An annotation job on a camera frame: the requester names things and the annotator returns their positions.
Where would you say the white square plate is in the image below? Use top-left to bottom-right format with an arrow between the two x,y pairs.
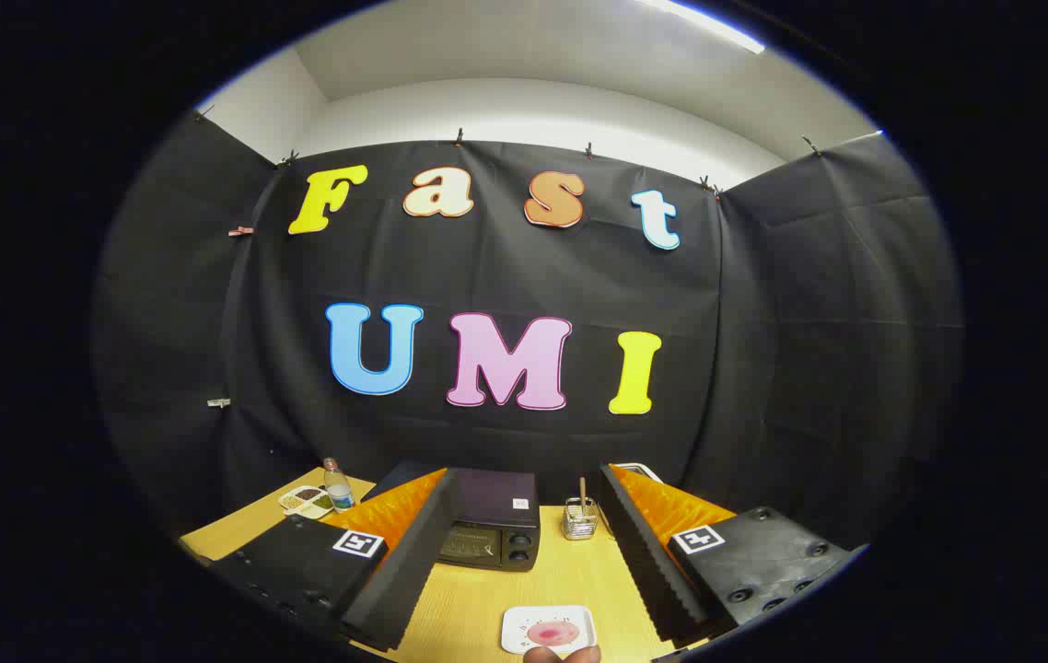
500,604 -> 598,657

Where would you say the black toaster oven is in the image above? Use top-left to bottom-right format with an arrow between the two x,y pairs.
363,459 -> 541,573

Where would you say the clear plastic water bottle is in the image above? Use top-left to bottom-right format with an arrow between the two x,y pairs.
322,458 -> 356,513

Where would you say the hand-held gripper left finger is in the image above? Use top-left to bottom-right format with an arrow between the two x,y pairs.
211,467 -> 462,653

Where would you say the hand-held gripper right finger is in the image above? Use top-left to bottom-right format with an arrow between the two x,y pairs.
598,463 -> 857,646

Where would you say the wire mesh holder with stick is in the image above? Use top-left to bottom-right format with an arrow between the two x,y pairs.
563,477 -> 600,541

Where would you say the white divided snack dish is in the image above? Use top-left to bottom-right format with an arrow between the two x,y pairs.
278,485 -> 336,519

